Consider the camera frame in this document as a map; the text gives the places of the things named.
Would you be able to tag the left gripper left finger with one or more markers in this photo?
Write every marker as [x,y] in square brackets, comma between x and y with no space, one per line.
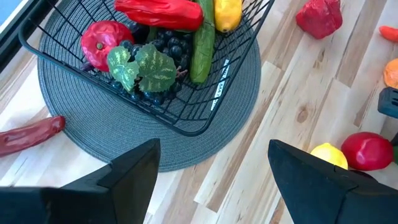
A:
[77,205]

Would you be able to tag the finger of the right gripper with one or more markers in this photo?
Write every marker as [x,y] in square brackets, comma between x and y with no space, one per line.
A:
[390,102]

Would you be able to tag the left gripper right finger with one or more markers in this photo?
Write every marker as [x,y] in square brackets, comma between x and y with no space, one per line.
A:
[326,199]

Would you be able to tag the orange fruit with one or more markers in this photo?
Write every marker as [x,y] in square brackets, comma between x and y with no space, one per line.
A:
[392,74]

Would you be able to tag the yellow lemon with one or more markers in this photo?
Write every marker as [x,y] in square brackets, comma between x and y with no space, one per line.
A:
[228,15]
[329,154]

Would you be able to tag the green lime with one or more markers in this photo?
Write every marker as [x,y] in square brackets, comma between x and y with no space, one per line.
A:
[396,155]

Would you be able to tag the red round fake fruit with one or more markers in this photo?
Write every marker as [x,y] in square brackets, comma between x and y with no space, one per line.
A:
[105,34]
[367,151]

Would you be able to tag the orange-red carrot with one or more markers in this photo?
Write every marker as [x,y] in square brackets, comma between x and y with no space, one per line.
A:
[390,33]

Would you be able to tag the red bell pepper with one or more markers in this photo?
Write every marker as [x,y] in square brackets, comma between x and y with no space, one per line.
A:
[318,18]

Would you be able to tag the dark grapes with green leaves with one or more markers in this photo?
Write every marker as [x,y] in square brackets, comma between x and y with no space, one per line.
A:
[155,67]

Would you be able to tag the green cucumber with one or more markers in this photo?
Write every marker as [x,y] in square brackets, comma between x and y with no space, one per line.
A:
[202,46]

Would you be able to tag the red long pepper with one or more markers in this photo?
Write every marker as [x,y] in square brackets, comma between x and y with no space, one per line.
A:
[161,14]

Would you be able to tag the grey round woven placemat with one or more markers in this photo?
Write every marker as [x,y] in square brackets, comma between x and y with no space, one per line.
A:
[124,146]

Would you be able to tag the dark red chili pepper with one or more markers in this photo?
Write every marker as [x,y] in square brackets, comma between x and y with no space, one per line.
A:
[28,137]

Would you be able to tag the black aluminium table frame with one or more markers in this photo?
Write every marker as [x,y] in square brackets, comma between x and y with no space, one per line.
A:
[12,43]

